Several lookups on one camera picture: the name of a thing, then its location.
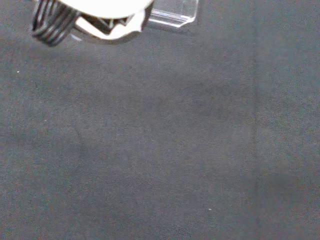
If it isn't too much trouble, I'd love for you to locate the black bench cloth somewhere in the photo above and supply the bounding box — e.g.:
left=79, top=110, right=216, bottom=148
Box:
left=0, top=0, right=320, bottom=240

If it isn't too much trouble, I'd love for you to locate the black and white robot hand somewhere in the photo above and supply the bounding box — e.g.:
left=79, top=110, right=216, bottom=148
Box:
left=30, top=0, right=155, bottom=48

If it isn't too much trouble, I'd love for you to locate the clear acrylic funnel stand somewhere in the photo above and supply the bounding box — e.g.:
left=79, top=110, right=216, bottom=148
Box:
left=146, top=0, right=200, bottom=28

